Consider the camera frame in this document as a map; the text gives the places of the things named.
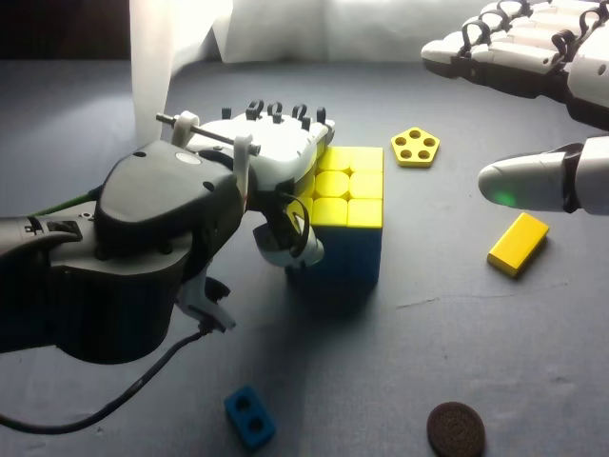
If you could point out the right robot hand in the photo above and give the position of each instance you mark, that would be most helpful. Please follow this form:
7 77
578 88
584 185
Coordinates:
523 47

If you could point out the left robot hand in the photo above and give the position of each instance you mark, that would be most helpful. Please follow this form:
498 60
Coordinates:
280 147

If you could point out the Rubik's cube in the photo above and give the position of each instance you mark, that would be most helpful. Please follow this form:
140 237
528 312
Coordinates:
366 190

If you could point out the yellow pentagon block with holes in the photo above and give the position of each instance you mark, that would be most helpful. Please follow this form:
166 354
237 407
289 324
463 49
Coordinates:
415 145

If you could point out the white fabric backdrop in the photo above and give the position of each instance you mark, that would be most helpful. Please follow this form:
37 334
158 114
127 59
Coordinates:
152 47

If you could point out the yellow rectangular block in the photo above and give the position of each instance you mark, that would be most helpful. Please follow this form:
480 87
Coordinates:
518 245

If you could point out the grey table cloth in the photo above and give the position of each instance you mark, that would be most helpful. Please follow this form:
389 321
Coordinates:
428 333

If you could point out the blue block with two holes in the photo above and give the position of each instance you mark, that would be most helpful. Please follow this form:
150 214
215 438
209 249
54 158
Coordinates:
251 413

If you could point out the chocolate sandwich cookie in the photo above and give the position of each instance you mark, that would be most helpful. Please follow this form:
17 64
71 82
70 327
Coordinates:
457 428

